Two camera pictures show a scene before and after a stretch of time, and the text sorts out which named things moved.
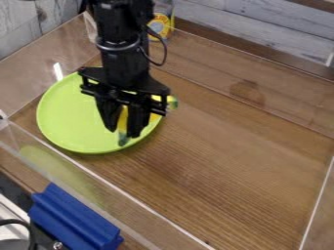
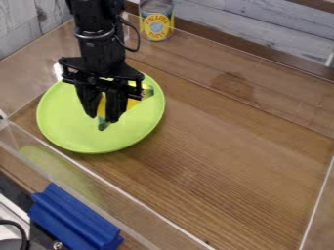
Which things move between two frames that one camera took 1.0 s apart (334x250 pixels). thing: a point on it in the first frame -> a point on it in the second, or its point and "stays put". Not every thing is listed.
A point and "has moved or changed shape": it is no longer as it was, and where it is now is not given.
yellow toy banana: [124, 117] has moved or changed shape
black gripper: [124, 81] -> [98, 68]
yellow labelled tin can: [164, 20] stays put
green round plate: [71, 121] stays put
